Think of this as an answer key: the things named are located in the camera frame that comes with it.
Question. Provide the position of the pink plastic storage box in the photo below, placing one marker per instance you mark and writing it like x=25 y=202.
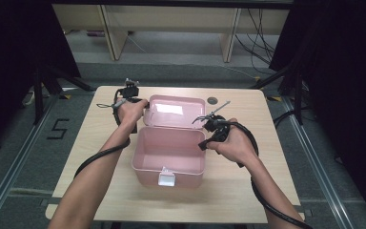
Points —
x=171 y=146

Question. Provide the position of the aluminium floor rail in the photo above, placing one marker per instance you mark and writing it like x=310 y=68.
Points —
x=317 y=165
x=16 y=165

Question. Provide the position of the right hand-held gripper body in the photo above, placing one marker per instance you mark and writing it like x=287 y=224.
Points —
x=217 y=127

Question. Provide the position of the black metal stand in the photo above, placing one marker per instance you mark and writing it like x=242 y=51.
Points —
x=298 y=95
x=38 y=95

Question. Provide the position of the person's left hand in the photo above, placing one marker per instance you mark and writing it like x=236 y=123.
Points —
x=132 y=113

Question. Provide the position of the black curtain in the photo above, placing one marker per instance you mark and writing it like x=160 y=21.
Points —
x=346 y=79
x=9 y=63

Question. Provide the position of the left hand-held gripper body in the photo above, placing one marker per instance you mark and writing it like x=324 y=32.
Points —
x=131 y=91

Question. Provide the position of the person's right hand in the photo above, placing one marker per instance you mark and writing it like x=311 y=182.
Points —
x=235 y=146

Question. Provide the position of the light wooden shelf unit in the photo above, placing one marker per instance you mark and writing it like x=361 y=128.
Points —
x=117 y=41

